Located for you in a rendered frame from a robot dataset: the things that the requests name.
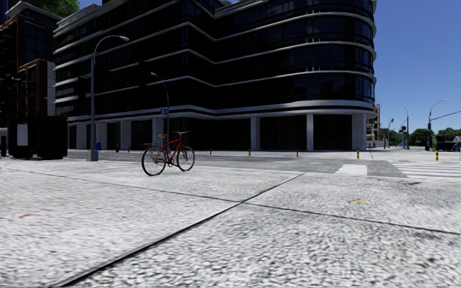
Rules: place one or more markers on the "pale concrete building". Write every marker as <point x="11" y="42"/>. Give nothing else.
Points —
<point x="372" y="131"/>

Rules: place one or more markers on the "blue letter box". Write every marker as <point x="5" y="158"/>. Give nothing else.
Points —
<point x="97" y="145"/>

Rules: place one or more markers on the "brown brick building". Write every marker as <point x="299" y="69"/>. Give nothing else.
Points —
<point x="28" y="64"/>

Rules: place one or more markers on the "traffic light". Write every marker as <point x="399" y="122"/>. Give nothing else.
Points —
<point x="429" y="133"/>
<point x="407" y="133"/>

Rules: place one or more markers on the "dark glass building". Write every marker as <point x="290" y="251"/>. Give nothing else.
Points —
<point x="230" y="64"/>

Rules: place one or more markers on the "trees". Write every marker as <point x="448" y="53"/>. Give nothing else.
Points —
<point x="421" y="136"/>

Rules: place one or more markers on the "short dark post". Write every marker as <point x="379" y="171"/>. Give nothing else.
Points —
<point x="3" y="145"/>

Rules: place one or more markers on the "red bicycle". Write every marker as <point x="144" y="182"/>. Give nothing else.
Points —
<point x="168" y="155"/>

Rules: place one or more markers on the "tree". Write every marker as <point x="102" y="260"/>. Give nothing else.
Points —
<point x="54" y="5"/>

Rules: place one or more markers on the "grey street lamp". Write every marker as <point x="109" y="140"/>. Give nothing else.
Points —
<point x="388" y="133"/>
<point x="92" y="108"/>
<point x="167" y="108"/>

